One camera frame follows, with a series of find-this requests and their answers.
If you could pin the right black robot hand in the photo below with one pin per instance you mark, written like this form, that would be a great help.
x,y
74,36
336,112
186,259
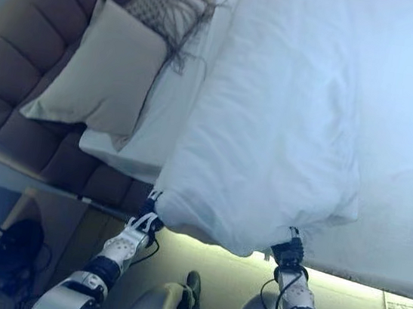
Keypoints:
x,y
290,255

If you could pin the left silver robot leg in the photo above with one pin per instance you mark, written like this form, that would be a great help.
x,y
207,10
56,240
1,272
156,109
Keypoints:
x,y
165,297

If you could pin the large beige pillow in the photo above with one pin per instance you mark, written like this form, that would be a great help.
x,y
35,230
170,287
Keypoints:
x,y
101,83

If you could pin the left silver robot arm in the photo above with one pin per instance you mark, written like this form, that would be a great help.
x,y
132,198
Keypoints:
x,y
70,289

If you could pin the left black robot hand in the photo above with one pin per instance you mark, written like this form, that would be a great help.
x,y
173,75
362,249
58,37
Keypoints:
x,y
152,218

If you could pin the grey patterned fringed cushion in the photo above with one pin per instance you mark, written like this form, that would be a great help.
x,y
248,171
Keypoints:
x,y
161,7

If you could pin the wooden nightstand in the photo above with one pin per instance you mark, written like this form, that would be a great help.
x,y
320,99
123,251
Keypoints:
x,y
58,238

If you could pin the brown tufted headboard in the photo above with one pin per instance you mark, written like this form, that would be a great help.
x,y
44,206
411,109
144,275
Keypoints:
x,y
20,61

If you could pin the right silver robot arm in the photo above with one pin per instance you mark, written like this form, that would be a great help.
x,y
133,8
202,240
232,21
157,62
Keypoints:
x,y
304,308

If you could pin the white duvet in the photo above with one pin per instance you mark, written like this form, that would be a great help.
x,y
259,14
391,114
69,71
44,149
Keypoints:
x,y
291,116

